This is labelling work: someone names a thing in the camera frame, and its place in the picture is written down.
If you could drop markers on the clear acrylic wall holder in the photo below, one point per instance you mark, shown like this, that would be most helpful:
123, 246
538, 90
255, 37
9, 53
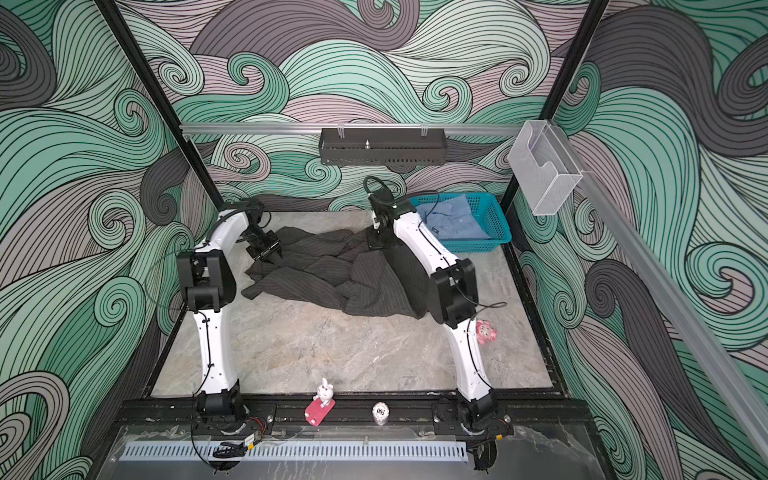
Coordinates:
545, 165

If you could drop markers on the black perforated wall shelf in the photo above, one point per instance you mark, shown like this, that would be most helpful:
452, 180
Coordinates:
399, 147

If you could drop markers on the aluminium rail wall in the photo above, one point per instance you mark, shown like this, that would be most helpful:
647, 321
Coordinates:
276, 128
613, 203

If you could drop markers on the teal plastic basket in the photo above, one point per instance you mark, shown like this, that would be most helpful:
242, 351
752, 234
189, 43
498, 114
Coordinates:
487, 211

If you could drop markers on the aluminium rail back wall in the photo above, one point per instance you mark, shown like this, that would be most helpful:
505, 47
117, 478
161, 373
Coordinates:
276, 128

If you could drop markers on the dark grey pinstriped shirt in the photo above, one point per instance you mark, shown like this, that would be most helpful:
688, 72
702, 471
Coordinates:
340, 271

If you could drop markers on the aluminium rail right wall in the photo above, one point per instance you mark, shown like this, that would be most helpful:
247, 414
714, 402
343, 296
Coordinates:
613, 203

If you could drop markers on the small white round jar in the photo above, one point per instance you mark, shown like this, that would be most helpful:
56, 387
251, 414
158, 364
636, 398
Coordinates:
380, 413

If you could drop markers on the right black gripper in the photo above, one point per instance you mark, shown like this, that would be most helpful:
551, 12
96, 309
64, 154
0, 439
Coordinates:
373, 242

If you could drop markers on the light blue shirt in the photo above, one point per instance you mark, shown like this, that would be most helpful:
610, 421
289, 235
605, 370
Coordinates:
451, 219

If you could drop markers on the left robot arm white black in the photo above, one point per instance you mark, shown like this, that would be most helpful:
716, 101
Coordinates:
208, 286

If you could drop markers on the white bunny on pink stand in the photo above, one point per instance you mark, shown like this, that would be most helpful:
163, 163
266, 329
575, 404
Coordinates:
321, 404

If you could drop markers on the white slotted cable duct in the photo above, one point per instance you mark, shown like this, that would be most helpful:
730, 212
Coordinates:
416, 451

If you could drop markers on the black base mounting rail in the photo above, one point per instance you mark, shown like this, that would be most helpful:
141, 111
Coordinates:
438, 413

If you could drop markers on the pink plush toy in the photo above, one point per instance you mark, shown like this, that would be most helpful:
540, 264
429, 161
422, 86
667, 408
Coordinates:
485, 333

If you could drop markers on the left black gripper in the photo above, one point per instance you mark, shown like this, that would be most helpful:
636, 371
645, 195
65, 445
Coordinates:
263, 255

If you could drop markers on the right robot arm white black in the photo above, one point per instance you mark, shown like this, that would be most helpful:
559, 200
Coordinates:
452, 297

